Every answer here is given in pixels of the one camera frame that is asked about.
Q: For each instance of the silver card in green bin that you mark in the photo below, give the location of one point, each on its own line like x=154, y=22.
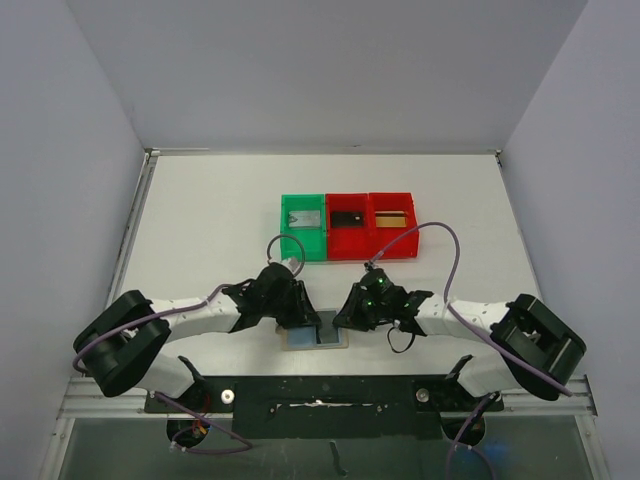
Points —
x=304, y=219

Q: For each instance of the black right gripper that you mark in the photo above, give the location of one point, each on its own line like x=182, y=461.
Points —
x=353, y=308

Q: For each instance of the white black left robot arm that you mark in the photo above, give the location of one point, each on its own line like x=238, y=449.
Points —
x=122, y=348

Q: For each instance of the black VIP card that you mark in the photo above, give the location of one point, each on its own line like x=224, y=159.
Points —
x=327, y=334

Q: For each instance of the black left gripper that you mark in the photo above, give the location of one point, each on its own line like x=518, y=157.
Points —
x=298, y=307

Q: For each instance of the red middle plastic bin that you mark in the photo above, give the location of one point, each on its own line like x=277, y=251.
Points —
x=349, y=230

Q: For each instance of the red plastic bin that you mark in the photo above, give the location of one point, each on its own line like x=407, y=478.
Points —
x=408, y=246
x=349, y=230

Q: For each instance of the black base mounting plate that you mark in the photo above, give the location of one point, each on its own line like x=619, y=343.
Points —
x=332, y=407

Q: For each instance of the gold card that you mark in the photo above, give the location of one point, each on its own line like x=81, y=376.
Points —
x=390, y=219

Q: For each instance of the green plastic bin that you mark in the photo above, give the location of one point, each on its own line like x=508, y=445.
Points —
x=314, y=241

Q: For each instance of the red right plastic bin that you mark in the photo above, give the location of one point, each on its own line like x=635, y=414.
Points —
x=408, y=246

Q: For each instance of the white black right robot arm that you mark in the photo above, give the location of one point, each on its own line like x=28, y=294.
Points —
x=533, y=348

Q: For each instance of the black card in red bin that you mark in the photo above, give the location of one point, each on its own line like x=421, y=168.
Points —
x=346, y=219

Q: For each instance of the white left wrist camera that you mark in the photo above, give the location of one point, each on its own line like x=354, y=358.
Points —
x=293, y=264

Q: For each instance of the beige leather card holder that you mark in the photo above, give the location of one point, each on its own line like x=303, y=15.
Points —
x=304, y=339

